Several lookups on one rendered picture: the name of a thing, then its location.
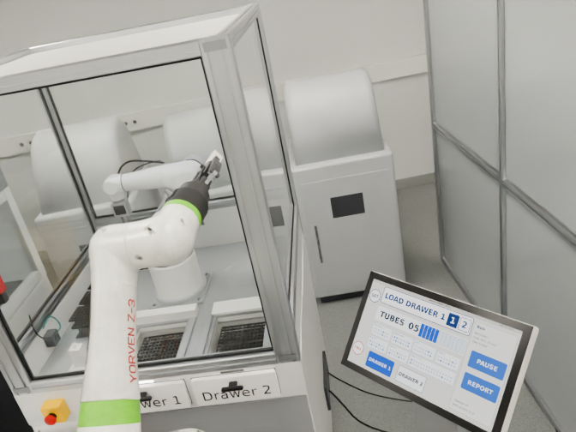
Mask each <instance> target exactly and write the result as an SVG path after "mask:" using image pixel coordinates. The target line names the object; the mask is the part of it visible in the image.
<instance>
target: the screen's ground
mask: <svg viewBox="0 0 576 432"><path fill-rule="evenodd" d="M385 286H386V287H389V288H392V289H394V290H397V291H401V292H404V293H406V294H408V295H411V296H414V297H417V298H420V299H422V300H425V301H428V302H430V303H434V304H437V305H439V306H442V307H444V308H447V309H450V310H453V311H456V312H459V313H460V314H463V315H468V316H470V317H472V318H475V320H474V323H473V326H472V329H471V333H470V336H469V337H468V336H466V335H464V334H461V333H457V332H455V331H453V330H451V329H448V328H445V327H442V326H440V325H437V324H435V323H433V322H430V321H426V320H424V319H422V318H420V317H417V316H414V315H411V314H409V313H406V312H404V311H402V310H400V309H396V308H394V307H391V306H389V305H386V304H384V303H379V304H376V303H372V302H370V301H368V299H367V302H366V304H365V307H364V310H363V314H362V317H361V320H360V322H359V326H358V329H357V333H356V336H355V339H357V340H360V341H362V342H364V343H365V344H367V341H368V338H369V334H370V331H371V328H372V326H373V323H374V321H375V322H377V323H379V324H382V325H383V326H385V327H389V328H392V329H393V330H395V331H398V332H400V333H403V334H405V335H407V336H410V337H412V338H414V339H417V340H419V341H422V342H424V343H426V344H428V345H432V346H434V347H435V348H438V349H440V350H442V351H445V352H447V353H450V354H452V355H454V356H456V357H460V358H462V361H461V364H460V366H459V371H458V374H457V376H456V380H455V382H454V385H453V387H451V386H449V385H448V384H445V383H443V382H441V381H438V380H436V379H435V378H433V377H430V376H428V375H426V374H424V373H422V372H420V371H418V370H416V369H413V368H411V367H409V366H407V365H405V364H403V363H400V362H398V361H396V360H394V359H392V358H390V357H388V356H386V355H383V354H381V353H380V352H378V351H375V350H373V349H371V348H368V347H367V346H366V345H365V347H364V350H363V354H362V357H360V356H358V355H356V354H354V353H352V352H350V354H349V356H348V359H347V360H349V361H351V362H352V363H354V364H356V365H358V366H360V367H362V368H364V369H366V370H368V371H370V372H372V373H374V374H376V375H378V376H380V377H382V378H384V379H386V380H388V381H390V382H392V383H393V384H395V385H397V386H399V387H402V388H404V389H405V390H407V391H409V392H411V393H414V394H416V395H417V396H419V397H421V398H423V399H426V400H428V401H429V402H431V403H432V404H434V405H437V406H439V407H440V408H442V409H444V410H446V411H449V412H451V413H452V414H454V415H456V416H458V417H461V418H463V419H464V420H466V421H468V422H470V423H472V424H474V425H476V426H478V427H479V428H481V429H484V430H486V431H488V432H491V431H492V428H493V425H494V422H495V418H496V415H497V412H498V409H499V406H500V403H501V399H502V396H503V393H504V390H505V387H506V384H507V379H508V376H509V374H510V371H511V368H512V366H513V360H514V358H515V355H516V352H517V349H518V346H519V342H520V339H521V336H522V331H520V330H518V329H515V328H512V327H508V326H505V325H503V324H500V323H498V322H495V321H492V320H489V319H486V318H483V317H481V316H479V315H474V314H472V313H469V312H466V311H464V310H462V309H457V308H454V307H453V306H450V305H447V304H444V303H440V302H438V301H436V300H433V299H430V298H427V297H424V296H421V295H418V294H416V293H413V292H411V291H407V290H404V289H401V288H399V287H397V286H394V285H390V284H387V283H385V282H382V281H380V280H377V279H374V281H373V284H372V286H371V288H372V287H374V288H376V289H378V290H381V291H384V289H385ZM410 318H412V319H415V320H417V321H420V322H423V323H425V324H428V325H430V326H432V327H436V328H439V329H440V330H443V331H445V332H448V333H451V334H453V335H456V336H458V337H460V338H462V339H466V340H468V342H467V345H466V348H465V352H464V355H463V356H461V355H460V354H458V353H455V352H453V351H450V350H448V349H445V348H443V347H441V346H438V345H435V344H433V343H431V342H428V341H427V340H424V339H421V338H418V337H417V336H415V335H412V334H410V333H407V332H406V329H407V326H408V323H409V320H410ZM355 339H354V340H355ZM471 350H474V351H477V352H479V353H481V354H484V355H485V356H488V357H492V358H494V359H496V360H498V361H501V362H503V363H506V364H508V366H507V371H506V374H505V376H504V379H503V381H500V380H498V379H496V378H494V377H492V376H490V375H486V374H484V373H482V372H480V371H478V370H475V369H473V368H470V367H468V366H467V364H468V361H469V358H470V355H471ZM369 351H373V352H375V353H377V354H379V355H381V356H383V357H385V358H387V359H390V360H392V361H394V362H395V364H394V366H393V371H392V374H391V376H390V378H389V377H387V376H385V375H383V374H381V373H379V372H378V371H376V370H374V369H372V368H370V367H368V366H366V365H365V363H366V360H367V357H368V354H369ZM399 365H402V366H404V367H406V368H408V369H411V370H413V371H415V372H417V373H418V374H420V375H424V376H426V377H428V378H427V380H426V383H425V387H424V390H423V394H421V393H419V392H417V391H415V390H413V389H411V388H409V387H407V386H405V385H403V384H401V383H399V382H397V381H395V380H394V378H395V376H396V373H397V370H398V367H399ZM465 372H468V373H470V374H472V375H475V376H477V377H479V378H482V379H484V380H486V381H489V382H491V383H493V384H495V385H497V386H499V387H501V390H500V392H499V395H498V398H497V401H496V404H494V403H492V402H490V401H488V400H486V399H483V398H481V397H479V396H477V395H476V394H474V393H470V392H468V391H466V390H464V389H463V388H461V387H460V385H461V382H462V380H463V377H464V374H465Z"/></svg>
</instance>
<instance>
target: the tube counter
mask: <svg viewBox="0 0 576 432"><path fill-rule="evenodd" d="M406 332H407V333H410V334H412V335H415V336H417V337H418V338H421V339H424V340H427V341H428V342H431V343H433V344H435V345H438V346H441V347H443V348H445V349H448V350H450V351H453V352H455V353H458V354H460V355H461V356H463V355H464V352H465V348H466V345H467V342H468V340H466V339H462V338H460V337H458V336H456V335H453V334H451V333H448V332H445V331H443V330H440V329H439V328H436V327H432V326H430V325H428V324H425V323H423V322H420V321H417V320H415V319H412V318H410V320H409V323H408V326H407V329H406Z"/></svg>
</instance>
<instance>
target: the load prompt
mask: <svg viewBox="0 0 576 432"><path fill-rule="evenodd" d="M380 303H384V304H386V305H389V306H391V307H394V308H396V309H400V310H402V311H404V312H406V313H409V314H411V315H414V316H417V317H420V318H422V319H424V320H426V321H430V322H433V323H435V324H437V325H440V326H442V327H445V328H448V329H451V330H453V331H455V332H457V333H461V334H464V335H466V336H468V337H469V336H470V333H471V329H472V326H473V323H474V320H475V318H472V317H470V316H468V315H463V314H460V313H459V312H456V311H453V310H450V309H447V308H444V307H442V306H439V305H437V304H434V303H430V302H428V301H425V300H422V299H420V298H417V297H414V296H411V295H408V294H406V293H404V292H401V291H397V290H394V289H392V288H389V287H386V286H385V289H384V292H383V294H382V297H381V301H380Z"/></svg>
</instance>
